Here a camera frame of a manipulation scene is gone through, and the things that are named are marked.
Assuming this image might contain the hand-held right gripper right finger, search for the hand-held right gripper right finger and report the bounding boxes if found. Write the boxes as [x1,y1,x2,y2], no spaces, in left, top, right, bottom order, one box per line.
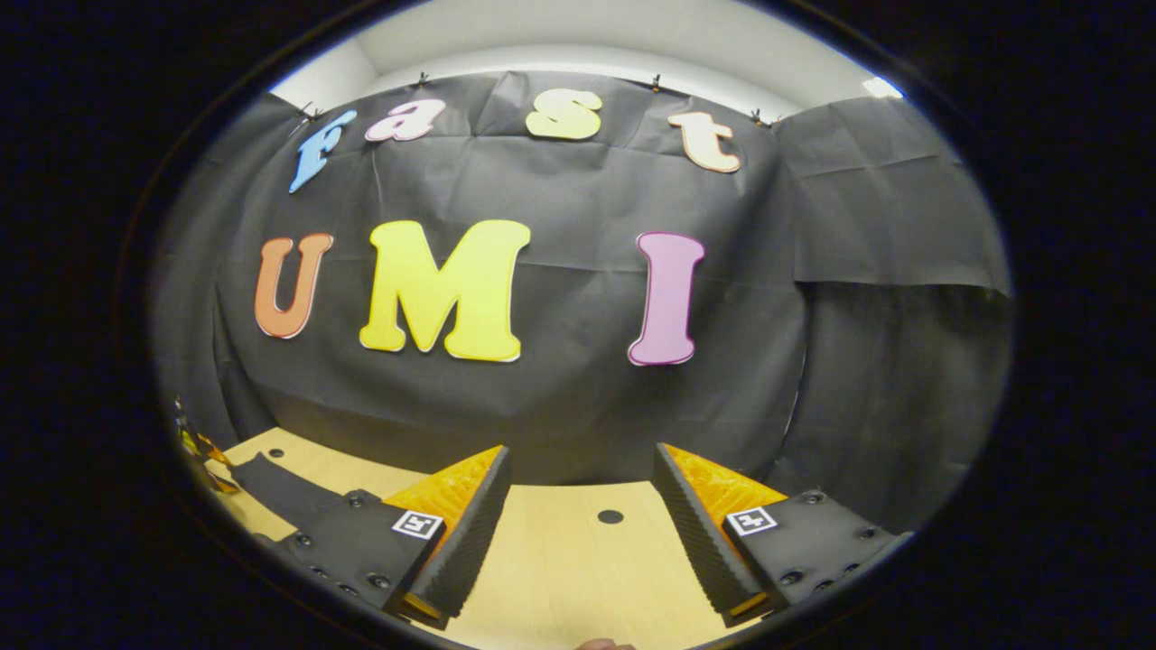
[650,442,915,629]

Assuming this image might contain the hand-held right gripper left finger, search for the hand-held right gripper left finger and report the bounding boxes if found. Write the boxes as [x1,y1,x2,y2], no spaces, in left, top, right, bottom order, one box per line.
[260,445,513,631]

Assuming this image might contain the dark grey jeans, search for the dark grey jeans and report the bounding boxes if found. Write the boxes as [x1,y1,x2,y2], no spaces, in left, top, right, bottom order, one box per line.
[228,451,385,535]

